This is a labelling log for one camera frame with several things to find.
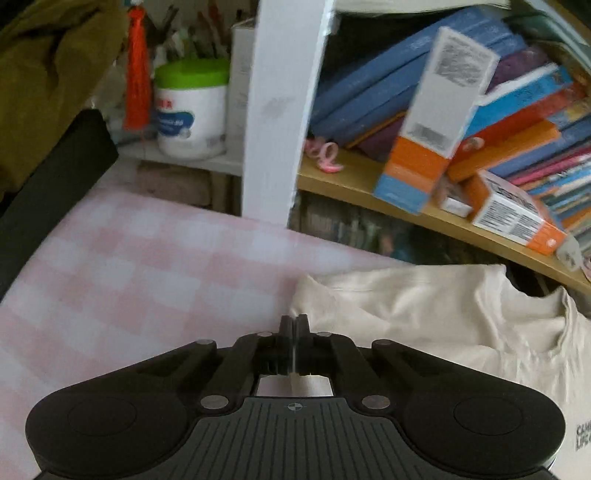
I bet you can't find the white jar green lid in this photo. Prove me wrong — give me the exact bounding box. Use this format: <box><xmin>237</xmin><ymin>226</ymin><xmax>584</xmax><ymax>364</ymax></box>
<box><xmin>154</xmin><ymin>58</ymin><xmax>230</xmax><ymax>161</ymax></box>

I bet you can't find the black chair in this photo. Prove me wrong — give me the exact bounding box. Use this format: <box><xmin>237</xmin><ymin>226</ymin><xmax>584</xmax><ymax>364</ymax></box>
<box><xmin>0</xmin><ymin>108</ymin><xmax>118</xmax><ymax>301</ymax></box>

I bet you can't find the small white box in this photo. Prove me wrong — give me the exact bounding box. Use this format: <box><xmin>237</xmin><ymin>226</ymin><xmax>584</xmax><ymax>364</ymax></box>
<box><xmin>434</xmin><ymin>182</ymin><xmax>472</xmax><ymax>217</ymax></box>

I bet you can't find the white carton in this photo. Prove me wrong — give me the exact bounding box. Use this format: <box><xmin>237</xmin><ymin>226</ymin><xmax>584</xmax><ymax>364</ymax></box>
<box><xmin>226</xmin><ymin>18</ymin><xmax>257</xmax><ymax>158</ymax></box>

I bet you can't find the cream printed t-shirt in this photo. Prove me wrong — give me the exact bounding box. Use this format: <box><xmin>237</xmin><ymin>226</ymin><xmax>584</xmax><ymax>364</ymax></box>
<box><xmin>288</xmin><ymin>263</ymin><xmax>591</xmax><ymax>480</ymax></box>

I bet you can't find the row of colourful books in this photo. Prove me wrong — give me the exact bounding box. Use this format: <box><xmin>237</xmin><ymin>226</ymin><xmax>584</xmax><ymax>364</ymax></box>
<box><xmin>307</xmin><ymin>4</ymin><xmax>591</xmax><ymax>232</ymax></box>

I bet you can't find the bunch of pens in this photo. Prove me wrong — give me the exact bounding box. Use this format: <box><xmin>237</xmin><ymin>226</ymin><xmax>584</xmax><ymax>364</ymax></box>
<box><xmin>154</xmin><ymin>0</ymin><xmax>232</xmax><ymax>61</ymax></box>

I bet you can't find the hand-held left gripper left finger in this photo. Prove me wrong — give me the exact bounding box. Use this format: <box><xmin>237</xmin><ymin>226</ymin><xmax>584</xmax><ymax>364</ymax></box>
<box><xmin>131</xmin><ymin>316</ymin><xmax>294</xmax><ymax>414</ymax></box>

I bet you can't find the pink checked cartoon bedsheet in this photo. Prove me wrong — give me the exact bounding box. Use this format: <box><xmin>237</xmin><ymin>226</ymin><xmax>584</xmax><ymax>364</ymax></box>
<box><xmin>0</xmin><ymin>161</ymin><xmax>416</xmax><ymax>480</ymax></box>

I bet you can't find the flat white orange box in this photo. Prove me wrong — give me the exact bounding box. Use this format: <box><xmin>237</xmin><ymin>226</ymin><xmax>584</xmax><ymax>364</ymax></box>
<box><xmin>464</xmin><ymin>170</ymin><xmax>568</xmax><ymax>256</ymax></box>

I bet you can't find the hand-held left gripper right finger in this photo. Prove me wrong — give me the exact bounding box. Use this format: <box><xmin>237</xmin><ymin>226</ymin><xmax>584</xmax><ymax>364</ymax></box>
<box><xmin>294</xmin><ymin>315</ymin><xmax>462</xmax><ymax>414</ymax></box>

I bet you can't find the white and wooden bookshelf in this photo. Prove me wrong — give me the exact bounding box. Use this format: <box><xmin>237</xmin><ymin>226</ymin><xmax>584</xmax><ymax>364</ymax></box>
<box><xmin>231</xmin><ymin>0</ymin><xmax>591</xmax><ymax>296</ymax></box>

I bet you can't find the tall white orange box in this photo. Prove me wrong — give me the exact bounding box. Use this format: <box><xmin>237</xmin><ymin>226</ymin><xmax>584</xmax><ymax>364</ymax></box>
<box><xmin>373</xmin><ymin>26</ymin><xmax>501</xmax><ymax>215</ymax></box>

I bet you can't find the red tassel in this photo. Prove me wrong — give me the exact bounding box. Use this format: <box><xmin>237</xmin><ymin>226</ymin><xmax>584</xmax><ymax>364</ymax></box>
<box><xmin>122</xmin><ymin>7</ymin><xmax>153</xmax><ymax>132</ymax></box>

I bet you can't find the olive green jacket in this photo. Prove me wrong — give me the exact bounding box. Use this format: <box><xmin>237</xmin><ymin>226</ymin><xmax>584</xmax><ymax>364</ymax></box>
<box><xmin>0</xmin><ymin>0</ymin><xmax>130</xmax><ymax>199</ymax></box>

